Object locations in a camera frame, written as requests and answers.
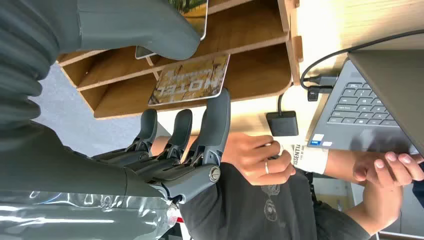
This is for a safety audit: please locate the person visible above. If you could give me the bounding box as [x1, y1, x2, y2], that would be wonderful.
[150, 131, 424, 240]

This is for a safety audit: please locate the clear plastic film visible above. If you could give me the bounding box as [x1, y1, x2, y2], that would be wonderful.
[0, 189, 180, 240]

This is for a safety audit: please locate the black square adapter box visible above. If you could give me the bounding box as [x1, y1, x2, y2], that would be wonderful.
[265, 110, 299, 137]

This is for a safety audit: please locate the wooden shelf organizer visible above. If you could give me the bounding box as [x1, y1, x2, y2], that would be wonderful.
[56, 0, 304, 120]

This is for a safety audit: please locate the white printed band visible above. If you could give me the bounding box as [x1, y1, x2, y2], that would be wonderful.
[290, 143, 329, 175]

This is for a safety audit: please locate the blue laptop sticker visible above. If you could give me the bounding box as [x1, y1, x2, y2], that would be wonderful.
[309, 133, 325, 147]

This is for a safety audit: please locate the black usb dongle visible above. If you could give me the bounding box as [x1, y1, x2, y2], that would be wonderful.
[307, 85, 334, 102]

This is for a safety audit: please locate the grey laptop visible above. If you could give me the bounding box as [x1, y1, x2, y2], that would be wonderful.
[306, 49, 424, 157]

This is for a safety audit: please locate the black cable plug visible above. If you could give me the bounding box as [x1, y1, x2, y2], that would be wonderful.
[303, 75, 339, 88]

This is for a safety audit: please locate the black laptop cable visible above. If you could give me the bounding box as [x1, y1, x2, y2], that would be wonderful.
[299, 29, 424, 91]

